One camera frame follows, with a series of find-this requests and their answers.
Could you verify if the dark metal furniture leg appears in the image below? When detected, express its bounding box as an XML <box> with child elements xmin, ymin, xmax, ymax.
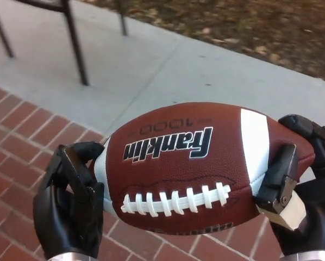
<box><xmin>118</xmin><ymin>0</ymin><xmax>128</xmax><ymax>36</ymax></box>

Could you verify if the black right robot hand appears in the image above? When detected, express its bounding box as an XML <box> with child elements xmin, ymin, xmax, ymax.
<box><xmin>253</xmin><ymin>114</ymin><xmax>325</xmax><ymax>258</ymax></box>

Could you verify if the brown Franklin football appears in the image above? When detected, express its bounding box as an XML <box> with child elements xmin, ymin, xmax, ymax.
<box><xmin>94</xmin><ymin>102</ymin><xmax>317</xmax><ymax>234</ymax></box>

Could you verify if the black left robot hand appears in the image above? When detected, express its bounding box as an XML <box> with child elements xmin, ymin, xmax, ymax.
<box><xmin>33</xmin><ymin>141</ymin><xmax>106</xmax><ymax>259</ymax></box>

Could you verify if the dark metal furniture frame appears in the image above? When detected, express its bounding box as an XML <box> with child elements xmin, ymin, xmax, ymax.
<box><xmin>0</xmin><ymin>0</ymin><xmax>90</xmax><ymax>86</ymax></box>

